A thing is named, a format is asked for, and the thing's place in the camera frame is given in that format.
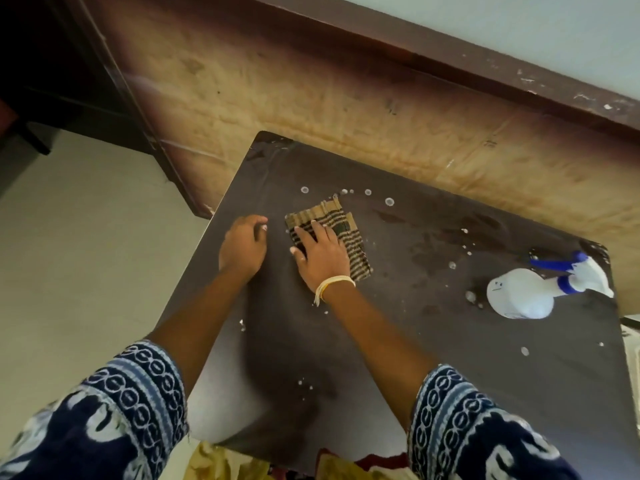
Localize person's left hand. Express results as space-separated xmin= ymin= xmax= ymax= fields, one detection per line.
xmin=218 ymin=215 xmax=269 ymax=283

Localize dark wooden furniture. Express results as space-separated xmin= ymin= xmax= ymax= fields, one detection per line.
xmin=0 ymin=0 xmax=153 ymax=195

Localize brown striped cleaning cloth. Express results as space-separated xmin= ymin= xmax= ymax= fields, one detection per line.
xmin=284 ymin=194 xmax=374 ymax=283

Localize white spray bottle blue trigger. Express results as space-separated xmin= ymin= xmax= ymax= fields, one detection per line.
xmin=486 ymin=251 xmax=615 ymax=320

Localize person's blue patterned sleeve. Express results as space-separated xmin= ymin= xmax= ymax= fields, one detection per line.
xmin=0 ymin=339 xmax=190 ymax=480
xmin=407 ymin=364 xmax=583 ymax=480

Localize person's blue patterned left sleeve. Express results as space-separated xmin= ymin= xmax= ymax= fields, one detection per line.
xmin=0 ymin=339 xmax=190 ymax=480

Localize yellow and red patterned garment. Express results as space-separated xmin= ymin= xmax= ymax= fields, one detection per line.
xmin=182 ymin=441 xmax=422 ymax=480

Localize person's right hand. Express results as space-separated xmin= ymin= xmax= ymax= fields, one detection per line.
xmin=289 ymin=220 xmax=357 ymax=294

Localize pale yellow wrist thread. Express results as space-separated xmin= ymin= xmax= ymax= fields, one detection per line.
xmin=313 ymin=275 xmax=357 ymax=308

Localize person's right forearm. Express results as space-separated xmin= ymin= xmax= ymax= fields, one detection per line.
xmin=322 ymin=282 xmax=441 ymax=401

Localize person's blue patterned right sleeve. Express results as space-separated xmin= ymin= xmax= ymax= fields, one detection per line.
xmin=407 ymin=364 xmax=583 ymax=480

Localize person's left forearm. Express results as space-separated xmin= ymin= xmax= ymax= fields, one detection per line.
xmin=146 ymin=269 xmax=261 ymax=395

